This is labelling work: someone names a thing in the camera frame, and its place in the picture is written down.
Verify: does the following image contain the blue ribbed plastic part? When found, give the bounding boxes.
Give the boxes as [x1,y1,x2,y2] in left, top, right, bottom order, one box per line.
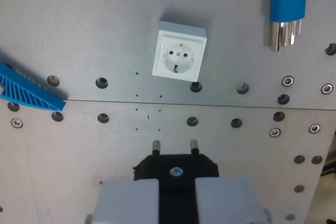
[0,61,67,111]

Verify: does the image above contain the white wall socket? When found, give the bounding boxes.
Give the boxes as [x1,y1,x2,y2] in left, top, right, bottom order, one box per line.
[151,20,208,83]

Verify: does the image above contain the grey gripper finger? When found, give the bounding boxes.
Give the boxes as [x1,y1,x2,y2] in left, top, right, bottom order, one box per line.
[195,177,273,224]
[85,179,160,224]

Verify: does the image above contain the thin silver hex key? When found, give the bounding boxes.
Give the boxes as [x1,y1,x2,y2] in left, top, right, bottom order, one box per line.
[296,0,328,38]

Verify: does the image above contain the thickest silver hex key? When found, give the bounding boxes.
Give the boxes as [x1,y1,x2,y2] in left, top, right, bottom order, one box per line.
[271,0,283,52]

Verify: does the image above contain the medium silver hex key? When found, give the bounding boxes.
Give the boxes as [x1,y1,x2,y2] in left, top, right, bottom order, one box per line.
[288,0,311,46]

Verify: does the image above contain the black plug with metal pins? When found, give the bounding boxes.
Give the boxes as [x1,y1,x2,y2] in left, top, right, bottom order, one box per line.
[132,138,220,224]

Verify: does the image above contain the thick silver hex key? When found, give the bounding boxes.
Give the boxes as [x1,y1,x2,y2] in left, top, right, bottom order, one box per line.
[279,0,290,47]

